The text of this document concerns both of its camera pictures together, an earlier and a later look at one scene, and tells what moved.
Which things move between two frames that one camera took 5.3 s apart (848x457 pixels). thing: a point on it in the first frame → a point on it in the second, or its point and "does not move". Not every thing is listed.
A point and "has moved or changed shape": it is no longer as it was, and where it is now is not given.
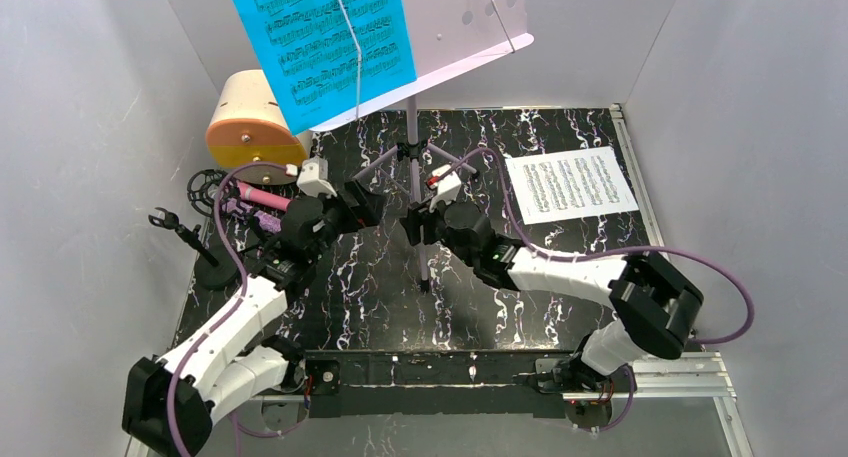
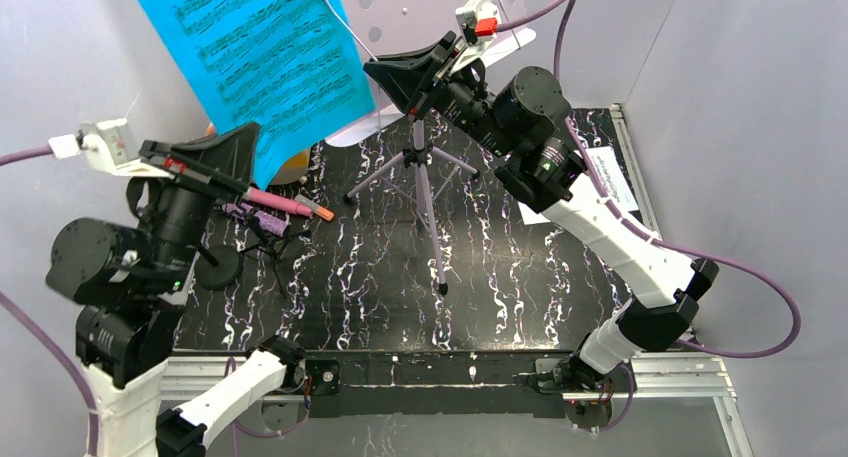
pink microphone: x=270 y=200 does not move
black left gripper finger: x=368 y=208 → x=231 y=153
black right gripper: x=416 y=222 → x=432 y=77
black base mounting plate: x=430 y=384 does not move
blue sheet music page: x=330 y=45 has moved or changed shape
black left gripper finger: x=355 y=215 → x=186 y=168
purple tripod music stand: x=458 y=25 → x=507 y=39
